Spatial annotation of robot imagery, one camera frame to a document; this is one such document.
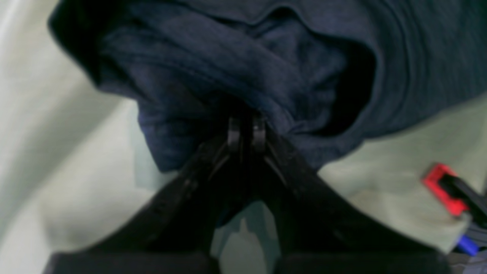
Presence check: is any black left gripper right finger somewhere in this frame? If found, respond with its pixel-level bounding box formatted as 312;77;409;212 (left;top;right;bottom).
249;114;434;253

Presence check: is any green table cloth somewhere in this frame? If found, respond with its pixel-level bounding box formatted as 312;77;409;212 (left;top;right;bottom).
0;0;486;274

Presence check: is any dark long-sleeve T-shirt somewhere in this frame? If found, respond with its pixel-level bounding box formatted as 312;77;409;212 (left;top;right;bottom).
48;0;487;172

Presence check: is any blue clamp handle top middle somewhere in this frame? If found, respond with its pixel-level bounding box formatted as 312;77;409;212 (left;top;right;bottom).
453;235;479;257

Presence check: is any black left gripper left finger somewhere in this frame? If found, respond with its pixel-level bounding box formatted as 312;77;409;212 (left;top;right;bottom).
91;117;244;253

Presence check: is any orange black clamp top middle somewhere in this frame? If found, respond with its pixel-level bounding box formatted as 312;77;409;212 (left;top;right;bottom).
421;163;487;229

